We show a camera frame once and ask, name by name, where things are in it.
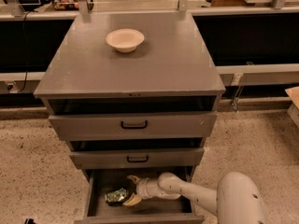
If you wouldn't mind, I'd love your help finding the metal bracket under rail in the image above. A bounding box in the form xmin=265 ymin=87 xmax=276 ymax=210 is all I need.
xmin=231 ymin=73 xmax=244 ymax=112

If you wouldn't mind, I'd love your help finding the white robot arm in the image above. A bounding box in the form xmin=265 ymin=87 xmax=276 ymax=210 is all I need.
xmin=123 ymin=172 xmax=267 ymax=224

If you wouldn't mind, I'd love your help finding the white paper bowl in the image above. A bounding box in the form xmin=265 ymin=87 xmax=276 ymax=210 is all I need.
xmin=106 ymin=29 xmax=145 ymax=53

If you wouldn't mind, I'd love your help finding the black middle drawer handle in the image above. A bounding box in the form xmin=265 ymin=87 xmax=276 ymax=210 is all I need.
xmin=126 ymin=155 xmax=150 ymax=163

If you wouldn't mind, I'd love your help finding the black cable on left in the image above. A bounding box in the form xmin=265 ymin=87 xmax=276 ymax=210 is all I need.
xmin=17 ymin=11 xmax=32 ymax=93

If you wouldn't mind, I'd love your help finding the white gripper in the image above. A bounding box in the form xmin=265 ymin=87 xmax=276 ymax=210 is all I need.
xmin=123 ymin=175 xmax=162 ymax=207

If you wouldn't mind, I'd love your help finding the top grey drawer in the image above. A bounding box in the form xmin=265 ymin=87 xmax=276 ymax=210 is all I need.
xmin=50 ymin=112 xmax=217 ymax=141

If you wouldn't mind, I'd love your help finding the crushed green can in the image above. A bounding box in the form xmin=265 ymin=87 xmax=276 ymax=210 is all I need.
xmin=105 ymin=188 xmax=128 ymax=204

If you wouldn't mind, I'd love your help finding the black top drawer handle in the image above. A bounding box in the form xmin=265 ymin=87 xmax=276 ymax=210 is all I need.
xmin=121 ymin=120 xmax=148 ymax=130

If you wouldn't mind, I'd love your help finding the middle grey drawer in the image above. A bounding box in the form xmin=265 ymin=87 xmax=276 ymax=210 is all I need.
xmin=70 ymin=148 xmax=204 ymax=169

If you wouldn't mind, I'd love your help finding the black drawer handle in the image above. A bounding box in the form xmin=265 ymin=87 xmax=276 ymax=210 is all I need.
xmin=121 ymin=120 xmax=148 ymax=130
xmin=126 ymin=155 xmax=150 ymax=163

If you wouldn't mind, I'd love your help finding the wooden box at right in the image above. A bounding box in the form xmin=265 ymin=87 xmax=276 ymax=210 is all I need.
xmin=285 ymin=87 xmax=299 ymax=128

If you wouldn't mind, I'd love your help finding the grey drawer cabinet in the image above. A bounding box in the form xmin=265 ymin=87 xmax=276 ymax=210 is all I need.
xmin=33 ymin=12 xmax=226 ymax=179

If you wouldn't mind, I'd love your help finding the bottom grey open drawer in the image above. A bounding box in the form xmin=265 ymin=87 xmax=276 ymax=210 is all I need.
xmin=74 ymin=167 xmax=205 ymax=224

